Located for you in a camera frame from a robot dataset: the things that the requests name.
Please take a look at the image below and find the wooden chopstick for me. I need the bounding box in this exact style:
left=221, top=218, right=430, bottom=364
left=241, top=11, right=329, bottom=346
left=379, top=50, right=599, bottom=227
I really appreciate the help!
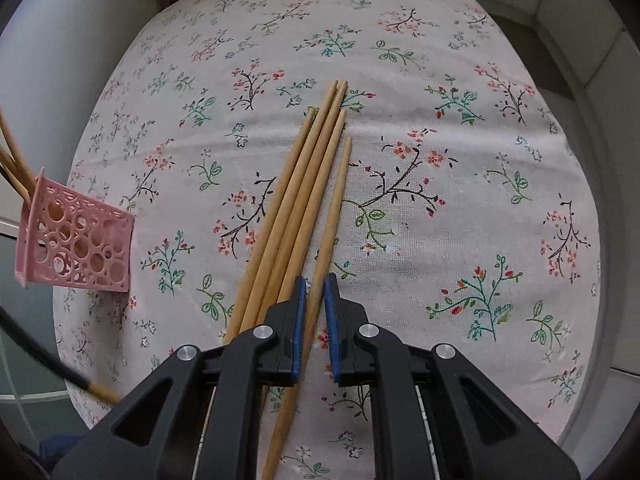
left=262, top=136, right=352, bottom=480
left=226, top=81, right=340, bottom=342
left=221, top=105, right=321, bottom=346
left=0, top=114, right=37, bottom=207
left=274, top=110, right=347, bottom=302
left=242, top=81, right=348, bottom=328

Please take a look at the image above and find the black-tipped chopstick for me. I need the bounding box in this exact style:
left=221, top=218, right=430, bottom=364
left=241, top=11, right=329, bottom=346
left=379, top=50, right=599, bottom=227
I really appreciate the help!
left=0, top=307, right=120, bottom=405

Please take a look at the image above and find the floral tablecloth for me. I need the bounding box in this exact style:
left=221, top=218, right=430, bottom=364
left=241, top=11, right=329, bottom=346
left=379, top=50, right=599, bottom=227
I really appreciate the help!
left=52, top=0, right=601, bottom=480

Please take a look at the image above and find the pink perforated utensil holder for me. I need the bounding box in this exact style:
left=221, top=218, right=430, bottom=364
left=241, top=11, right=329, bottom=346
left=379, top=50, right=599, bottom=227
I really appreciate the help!
left=14, top=174, right=134, bottom=292

